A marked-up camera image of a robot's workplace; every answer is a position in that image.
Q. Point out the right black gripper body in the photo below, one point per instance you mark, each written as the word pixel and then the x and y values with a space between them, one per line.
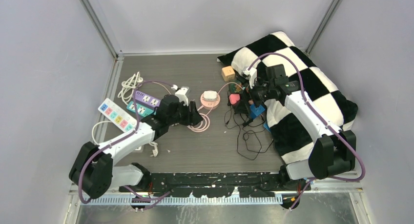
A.
pixel 258 93

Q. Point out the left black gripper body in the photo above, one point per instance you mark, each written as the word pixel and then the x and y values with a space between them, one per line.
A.
pixel 185 115

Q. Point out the blue cube socket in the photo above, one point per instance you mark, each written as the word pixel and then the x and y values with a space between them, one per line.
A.
pixel 256 111

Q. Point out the pink round socket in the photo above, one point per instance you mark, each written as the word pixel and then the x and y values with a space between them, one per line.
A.
pixel 209 105

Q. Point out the pink plug adapter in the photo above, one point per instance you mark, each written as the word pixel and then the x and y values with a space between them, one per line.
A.
pixel 233 99

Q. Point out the white charger block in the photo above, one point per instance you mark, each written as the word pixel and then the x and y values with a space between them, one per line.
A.
pixel 210 96

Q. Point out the purple power strip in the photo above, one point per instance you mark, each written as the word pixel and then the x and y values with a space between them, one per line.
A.
pixel 146 100

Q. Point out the teal usb power strip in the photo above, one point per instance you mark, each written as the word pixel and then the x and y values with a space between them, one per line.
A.
pixel 143 111

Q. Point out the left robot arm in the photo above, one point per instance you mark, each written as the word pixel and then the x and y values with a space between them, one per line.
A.
pixel 94 170

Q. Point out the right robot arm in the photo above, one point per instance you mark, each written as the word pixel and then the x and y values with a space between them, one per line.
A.
pixel 332 148

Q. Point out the dark green cube socket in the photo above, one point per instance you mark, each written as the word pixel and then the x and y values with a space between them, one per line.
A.
pixel 235 88

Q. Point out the orange cube socket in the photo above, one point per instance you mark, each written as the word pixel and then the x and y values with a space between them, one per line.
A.
pixel 228 73

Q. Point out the white colourful power strip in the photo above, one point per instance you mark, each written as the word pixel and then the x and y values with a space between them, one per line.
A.
pixel 117 115

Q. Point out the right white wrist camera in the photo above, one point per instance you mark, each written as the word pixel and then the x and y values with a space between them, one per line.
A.
pixel 250 74

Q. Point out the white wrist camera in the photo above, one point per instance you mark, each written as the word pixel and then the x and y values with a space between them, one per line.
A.
pixel 182 94
pixel 250 74

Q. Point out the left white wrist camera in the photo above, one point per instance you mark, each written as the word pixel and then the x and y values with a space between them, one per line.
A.
pixel 182 94

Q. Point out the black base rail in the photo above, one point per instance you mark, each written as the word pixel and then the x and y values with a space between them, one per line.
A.
pixel 215 185

